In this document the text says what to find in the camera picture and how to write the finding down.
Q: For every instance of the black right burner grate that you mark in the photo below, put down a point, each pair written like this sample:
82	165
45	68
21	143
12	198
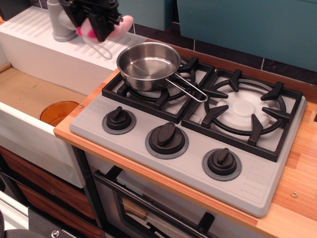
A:
246	113

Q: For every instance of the grey toy faucet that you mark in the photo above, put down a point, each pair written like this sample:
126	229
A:
63	29

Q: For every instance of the black left burner grate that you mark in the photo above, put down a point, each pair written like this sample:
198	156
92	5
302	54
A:
170	103

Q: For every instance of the grey toy stove top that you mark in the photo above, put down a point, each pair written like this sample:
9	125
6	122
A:
252	191

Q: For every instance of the white toy sink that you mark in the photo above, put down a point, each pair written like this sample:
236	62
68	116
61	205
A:
36	72

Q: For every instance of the black burner grate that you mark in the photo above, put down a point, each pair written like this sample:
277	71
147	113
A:
246	113
170	103

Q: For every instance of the pink stuffed pig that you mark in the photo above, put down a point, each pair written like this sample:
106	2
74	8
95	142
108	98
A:
89	35

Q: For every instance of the black left stove knob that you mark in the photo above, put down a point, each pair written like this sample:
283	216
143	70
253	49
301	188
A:
119	121

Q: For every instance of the toy oven door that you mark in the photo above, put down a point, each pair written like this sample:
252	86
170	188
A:
192	213

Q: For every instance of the orange plastic plate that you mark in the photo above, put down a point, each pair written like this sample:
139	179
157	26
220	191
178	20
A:
57	112

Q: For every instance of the black stove knob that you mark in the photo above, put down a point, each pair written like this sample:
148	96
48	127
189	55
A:
119	121
222	164
167	141

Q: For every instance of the stainless steel pan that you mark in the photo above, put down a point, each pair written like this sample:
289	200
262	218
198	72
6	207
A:
151	66

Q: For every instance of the black oven door handle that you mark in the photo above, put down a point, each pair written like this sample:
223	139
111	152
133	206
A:
147	218

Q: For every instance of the black middle stove knob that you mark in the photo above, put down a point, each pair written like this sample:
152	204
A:
167	141

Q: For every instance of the wooden drawer front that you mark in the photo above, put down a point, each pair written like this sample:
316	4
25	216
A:
55	198

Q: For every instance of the black right stove knob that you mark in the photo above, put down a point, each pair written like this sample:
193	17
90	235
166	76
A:
222	164

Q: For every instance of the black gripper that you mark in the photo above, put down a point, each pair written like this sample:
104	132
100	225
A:
102	14

